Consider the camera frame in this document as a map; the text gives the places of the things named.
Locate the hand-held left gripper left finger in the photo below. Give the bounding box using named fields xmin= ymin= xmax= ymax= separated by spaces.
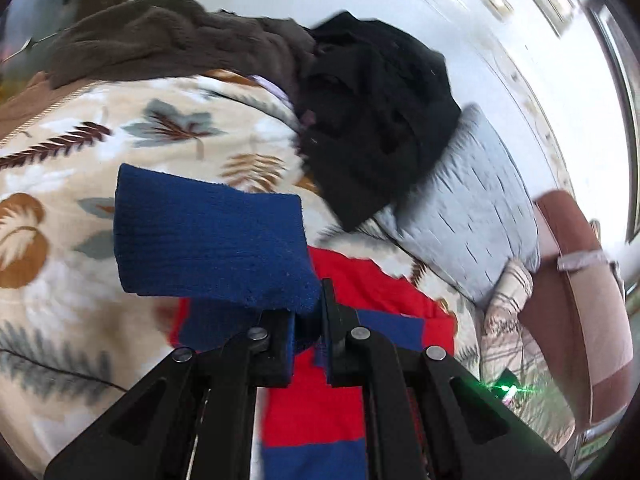
xmin=44 ymin=311 xmax=294 ymax=480

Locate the cream leaf print blanket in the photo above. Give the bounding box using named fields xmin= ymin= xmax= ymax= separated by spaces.
xmin=0 ymin=70 xmax=576 ymax=480

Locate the black garment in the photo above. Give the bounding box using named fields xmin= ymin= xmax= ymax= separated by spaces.
xmin=295 ymin=10 xmax=463 ymax=233

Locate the striped floral pillow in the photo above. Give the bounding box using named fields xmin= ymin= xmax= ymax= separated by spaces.
xmin=477 ymin=257 xmax=576 ymax=451

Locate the wooden framed glass furniture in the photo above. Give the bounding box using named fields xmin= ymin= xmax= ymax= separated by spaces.
xmin=570 ymin=412 xmax=630 ymax=467

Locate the grey quilted pillow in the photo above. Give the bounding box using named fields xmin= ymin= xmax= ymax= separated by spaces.
xmin=372 ymin=102 xmax=543 ymax=308

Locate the red and blue knit sweater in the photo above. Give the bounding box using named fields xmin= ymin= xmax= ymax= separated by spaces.
xmin=112 ymin=162 xmax=458 ymax=480

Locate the brown and pink sofa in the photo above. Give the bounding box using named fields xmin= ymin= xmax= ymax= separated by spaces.
xmin=517 ymin=190 xmax=636 ymax=436

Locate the white lace armrest cover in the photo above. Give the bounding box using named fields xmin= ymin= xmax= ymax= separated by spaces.
xmin=556 ymin=251 xmax=610 ymax=274

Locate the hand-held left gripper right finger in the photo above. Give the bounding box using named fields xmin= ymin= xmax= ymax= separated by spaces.
xmin=319 ymin=278 xmax=572 ymax=480

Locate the brown fleece cloth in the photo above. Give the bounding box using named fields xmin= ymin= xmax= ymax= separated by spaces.
xmin=47 ymin=0 xmax=321 ymax=126

